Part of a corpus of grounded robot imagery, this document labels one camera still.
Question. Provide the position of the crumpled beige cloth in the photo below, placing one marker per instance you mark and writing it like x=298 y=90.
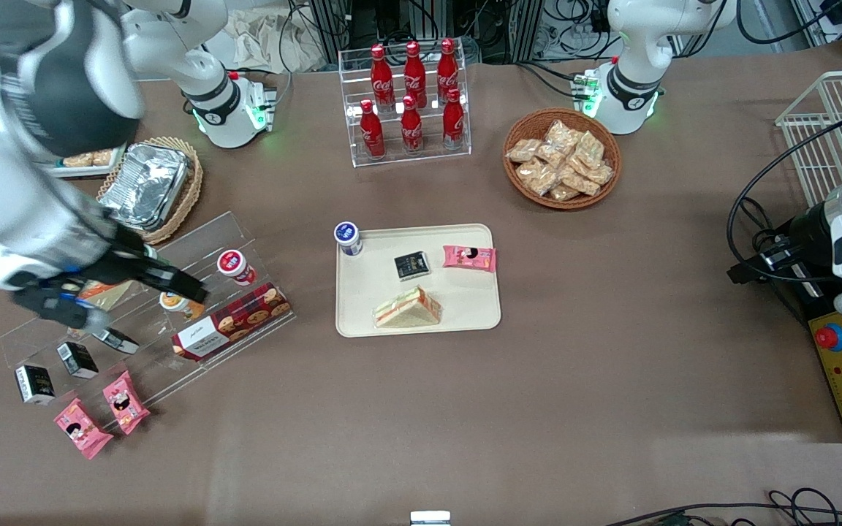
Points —
x=267 y=40

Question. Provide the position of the beige plastic tray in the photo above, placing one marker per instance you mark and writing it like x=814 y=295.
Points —
x=465 y=307

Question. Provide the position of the red cola bottle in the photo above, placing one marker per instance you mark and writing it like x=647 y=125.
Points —
x=454 y=120
x=371 y=131
x=411 y=128
x=414 y=69
x=447 y=67
x=381 y=73

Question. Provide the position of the orange lid cup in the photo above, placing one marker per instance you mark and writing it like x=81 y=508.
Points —
x=183 y=308

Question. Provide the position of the blue lid yogurt cup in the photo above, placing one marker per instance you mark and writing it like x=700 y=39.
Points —
x=348 y=237

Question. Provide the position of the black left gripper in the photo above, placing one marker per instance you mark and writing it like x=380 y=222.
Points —
x=805 y=228

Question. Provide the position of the triangle sandwich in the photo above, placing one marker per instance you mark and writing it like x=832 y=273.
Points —
x=110 y=294
x=410 y=310

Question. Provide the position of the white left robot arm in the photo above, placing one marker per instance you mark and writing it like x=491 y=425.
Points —
x=633 y=44

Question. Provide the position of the rice cracker pack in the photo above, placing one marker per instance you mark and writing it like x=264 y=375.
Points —
x=103 y=157
x=77 y=159

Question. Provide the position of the clear acrylic stepped stand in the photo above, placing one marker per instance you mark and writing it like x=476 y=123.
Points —
x=194 y=245

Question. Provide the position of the red lid cup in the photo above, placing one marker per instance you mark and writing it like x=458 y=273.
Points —
x=234 y=264

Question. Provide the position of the pink snack packet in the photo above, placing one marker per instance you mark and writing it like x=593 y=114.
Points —
x=469 y=258
x=126 y=402
x=82 y=428

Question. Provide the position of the white rectangular snack tray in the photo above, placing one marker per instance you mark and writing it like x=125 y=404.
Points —
x=92 y=172

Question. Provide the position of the aluminium foil container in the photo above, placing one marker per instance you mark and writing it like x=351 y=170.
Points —
x=147 y=186

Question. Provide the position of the red plaid cookie box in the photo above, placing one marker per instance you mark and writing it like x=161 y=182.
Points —
x=234 y=321

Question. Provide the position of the clear cracker snack bag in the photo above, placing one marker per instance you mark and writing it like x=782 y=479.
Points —
x=600 y=174
x=523 y=150
x=579 y=183
x=563 y=193
x=589 y=148
x=563 y=135
x=538 y=177
x=551 y=155

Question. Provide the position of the small white metal bracket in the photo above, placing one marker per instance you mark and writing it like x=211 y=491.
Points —
x=430 y=518

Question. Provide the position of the clear acrylic bottle rack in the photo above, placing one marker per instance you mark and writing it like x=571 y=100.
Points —
x=428 y=157

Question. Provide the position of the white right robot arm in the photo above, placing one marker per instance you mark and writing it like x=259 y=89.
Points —
x=19 y=190

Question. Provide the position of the round brown wicker basket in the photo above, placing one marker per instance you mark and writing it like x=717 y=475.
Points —
x=523 y=124

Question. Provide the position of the flat wicker basket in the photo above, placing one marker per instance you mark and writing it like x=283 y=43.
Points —
x=191 y=190

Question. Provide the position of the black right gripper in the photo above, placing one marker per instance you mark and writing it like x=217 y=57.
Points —
x=123 y=260

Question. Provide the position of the small black box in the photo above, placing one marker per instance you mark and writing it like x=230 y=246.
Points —
x=118 y=340
x=33 y=384
x=76 y=359
x=412 y=266

